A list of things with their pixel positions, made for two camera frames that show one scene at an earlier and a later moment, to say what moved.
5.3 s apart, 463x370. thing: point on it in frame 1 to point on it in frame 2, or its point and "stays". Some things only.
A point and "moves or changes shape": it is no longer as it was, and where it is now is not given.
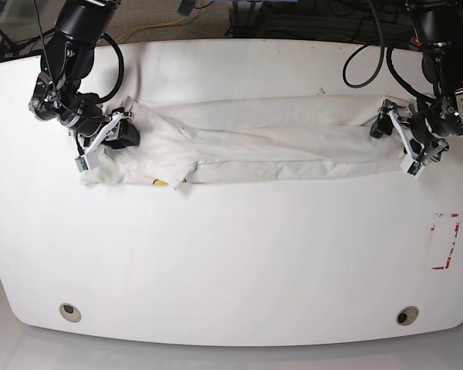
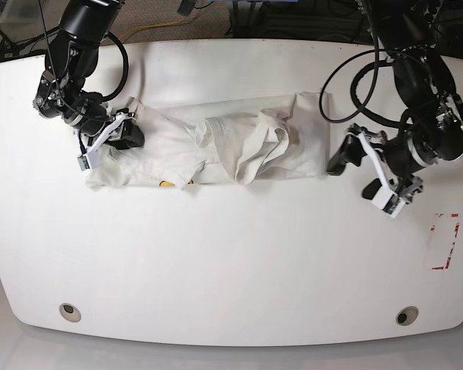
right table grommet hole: (407, 315) stays
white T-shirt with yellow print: (267, 138) moves or changes shape
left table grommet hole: (69, 312) stays
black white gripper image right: (427, 124) to (429, 136)
